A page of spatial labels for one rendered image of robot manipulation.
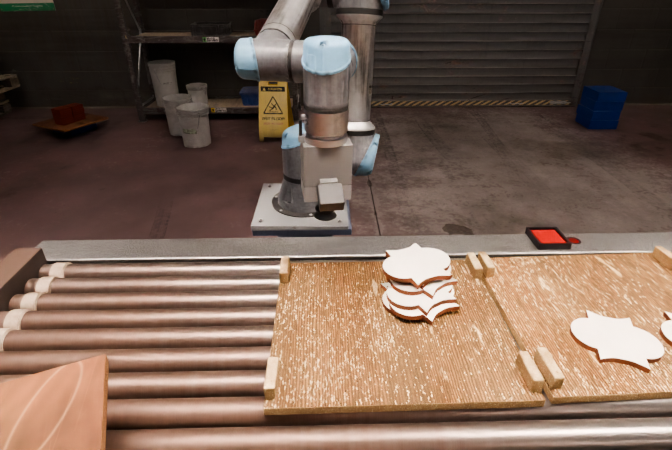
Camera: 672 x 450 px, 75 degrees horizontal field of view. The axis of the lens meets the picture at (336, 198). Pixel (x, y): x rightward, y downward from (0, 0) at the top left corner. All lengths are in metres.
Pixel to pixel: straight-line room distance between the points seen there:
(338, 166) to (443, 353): 0.35
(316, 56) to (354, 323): 0.45
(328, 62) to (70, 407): 0.56
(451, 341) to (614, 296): 0.36
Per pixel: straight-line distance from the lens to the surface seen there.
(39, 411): 0.65
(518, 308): 0.89
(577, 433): 0.77
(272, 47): 0.82
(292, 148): 1.17
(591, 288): 1.01
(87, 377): 0.66
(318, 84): 0.69
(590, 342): 0.86
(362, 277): 0.90
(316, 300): 0.85
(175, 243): 1.11
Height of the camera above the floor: 1.49
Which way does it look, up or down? 27 degrees down
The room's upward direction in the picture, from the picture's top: straight up
